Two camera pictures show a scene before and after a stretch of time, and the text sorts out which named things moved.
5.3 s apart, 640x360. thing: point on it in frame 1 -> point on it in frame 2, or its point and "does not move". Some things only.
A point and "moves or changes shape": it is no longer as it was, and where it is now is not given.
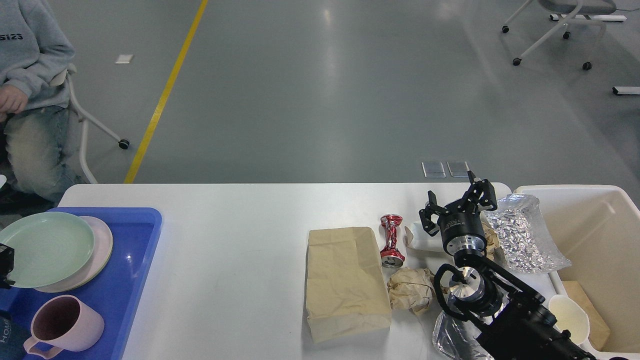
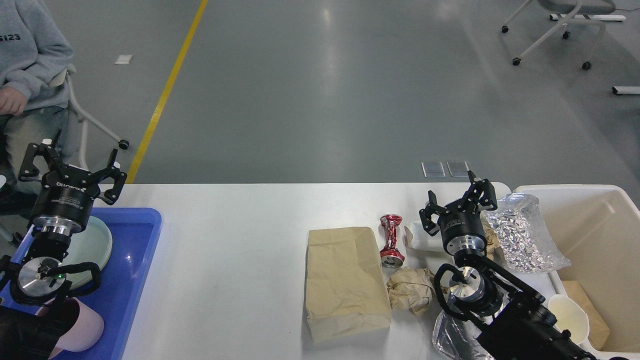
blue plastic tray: [115, 292] does not move
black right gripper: [460, 223] does not move
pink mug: [66, 323] does not move
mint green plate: [50, 248] moves or changes shape
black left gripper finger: [7, 254] -> [66, 197]
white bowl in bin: [570, 317] does not move
